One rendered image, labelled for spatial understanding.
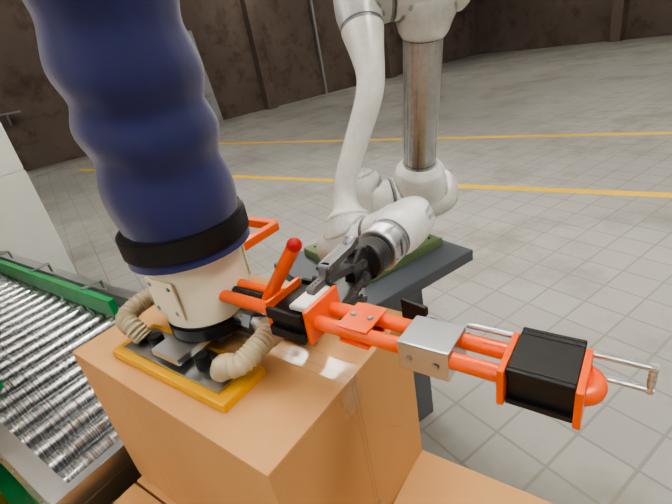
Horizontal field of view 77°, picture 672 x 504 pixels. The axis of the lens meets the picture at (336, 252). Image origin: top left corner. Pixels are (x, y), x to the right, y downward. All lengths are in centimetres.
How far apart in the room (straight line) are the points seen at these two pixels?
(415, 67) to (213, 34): 1185
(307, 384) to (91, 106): 52
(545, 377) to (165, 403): 59
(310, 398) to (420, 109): 83
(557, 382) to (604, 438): 145
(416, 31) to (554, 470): 147
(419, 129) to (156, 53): 79
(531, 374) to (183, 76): 59
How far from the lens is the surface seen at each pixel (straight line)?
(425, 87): 121
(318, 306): 64
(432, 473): 110
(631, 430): 200
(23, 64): 1208
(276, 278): 67
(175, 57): 69
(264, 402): 74
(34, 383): 192
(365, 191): 134
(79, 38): 69
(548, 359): 53
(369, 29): 105
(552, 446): 188
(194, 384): 80
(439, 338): 56
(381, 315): 61
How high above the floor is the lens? 144
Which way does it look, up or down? 26 degrees down
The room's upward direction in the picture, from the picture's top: 11 degrees counter-clockwise
